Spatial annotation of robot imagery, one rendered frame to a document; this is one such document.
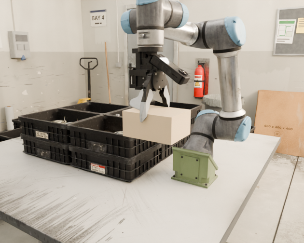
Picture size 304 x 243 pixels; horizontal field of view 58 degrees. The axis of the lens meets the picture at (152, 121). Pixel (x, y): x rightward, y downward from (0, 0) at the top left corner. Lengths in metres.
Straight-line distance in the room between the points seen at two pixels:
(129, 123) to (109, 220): 0.41
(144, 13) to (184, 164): 0.74
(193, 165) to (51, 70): 4.39
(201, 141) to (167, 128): 0.56
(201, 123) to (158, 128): 0.60
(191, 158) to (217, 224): 0.34
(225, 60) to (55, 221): 0.90
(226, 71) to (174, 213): 0.61
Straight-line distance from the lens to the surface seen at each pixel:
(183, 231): 1.00
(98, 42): 5.63
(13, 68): 4.96
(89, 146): 1.38
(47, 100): 5.34
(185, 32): 1.12
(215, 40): 1.18
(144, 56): 0.79
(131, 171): 1.27
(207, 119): 1.31
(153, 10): 0.77
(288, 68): 4.16
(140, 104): 0.74
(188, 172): 1.29
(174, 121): 0.73
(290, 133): 4.03
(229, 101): 1.23
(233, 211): 1.14
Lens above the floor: 1.28
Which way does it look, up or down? 14 degrees down
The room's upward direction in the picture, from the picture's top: straight up
